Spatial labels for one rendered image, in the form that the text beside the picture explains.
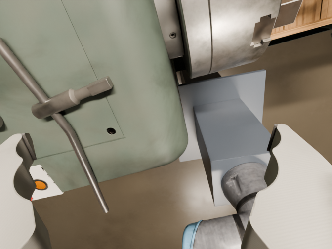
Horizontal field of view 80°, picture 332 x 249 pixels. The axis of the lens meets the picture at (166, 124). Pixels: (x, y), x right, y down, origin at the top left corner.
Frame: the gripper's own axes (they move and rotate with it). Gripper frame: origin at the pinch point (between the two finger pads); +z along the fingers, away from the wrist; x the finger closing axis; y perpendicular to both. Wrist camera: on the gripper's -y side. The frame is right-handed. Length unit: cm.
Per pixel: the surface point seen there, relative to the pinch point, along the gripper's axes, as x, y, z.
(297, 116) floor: 118, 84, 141
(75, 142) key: -12.8, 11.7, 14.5
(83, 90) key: -9.6, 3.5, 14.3
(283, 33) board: 35, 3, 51
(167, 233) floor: -1, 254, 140
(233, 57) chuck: 12.2, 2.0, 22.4
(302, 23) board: 41, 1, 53
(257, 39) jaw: 15.1, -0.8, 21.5
